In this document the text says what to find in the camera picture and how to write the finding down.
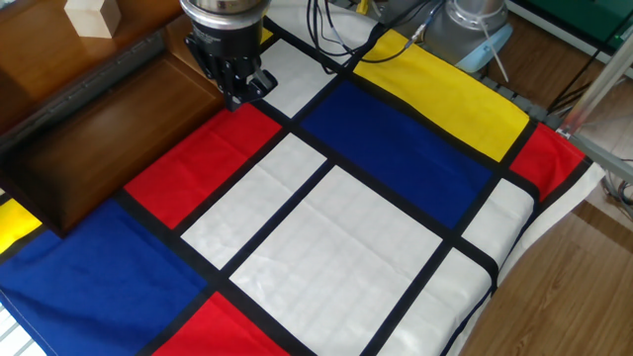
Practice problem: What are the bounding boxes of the aluminium table edge bar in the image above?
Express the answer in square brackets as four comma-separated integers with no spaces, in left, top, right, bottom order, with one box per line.
[568,132,633,185]

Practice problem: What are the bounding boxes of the Mondrian pattern tablecloth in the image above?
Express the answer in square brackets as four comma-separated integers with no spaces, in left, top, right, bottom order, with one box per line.
[0,0,607,356]

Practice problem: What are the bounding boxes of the black cable bundle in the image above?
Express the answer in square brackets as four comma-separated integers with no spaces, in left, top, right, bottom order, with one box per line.
[305,0,446,75]

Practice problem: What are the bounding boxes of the aluminium frame post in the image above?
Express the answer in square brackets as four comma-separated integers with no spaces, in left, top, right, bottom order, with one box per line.
[556,42,633,138]

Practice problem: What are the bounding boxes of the white zip tie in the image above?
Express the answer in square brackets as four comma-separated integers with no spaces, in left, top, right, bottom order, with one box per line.
[477,17,510,84]

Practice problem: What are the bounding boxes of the grey cable coil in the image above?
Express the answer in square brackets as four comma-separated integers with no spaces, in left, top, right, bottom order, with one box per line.
[600,173,633,222]

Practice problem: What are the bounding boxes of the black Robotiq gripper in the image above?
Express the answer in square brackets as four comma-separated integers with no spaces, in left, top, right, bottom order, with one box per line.
[184,19,279,113]

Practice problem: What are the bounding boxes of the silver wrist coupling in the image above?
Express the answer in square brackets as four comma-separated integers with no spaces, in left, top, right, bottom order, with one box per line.
[178,0,273,31]

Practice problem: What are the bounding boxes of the light wooden cube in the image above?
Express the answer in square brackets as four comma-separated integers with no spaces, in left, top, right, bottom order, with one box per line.
[63,0,123,40]

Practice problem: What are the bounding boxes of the dark brown wooden shelf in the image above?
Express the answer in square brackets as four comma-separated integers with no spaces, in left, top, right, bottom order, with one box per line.
[0,0,238,238]

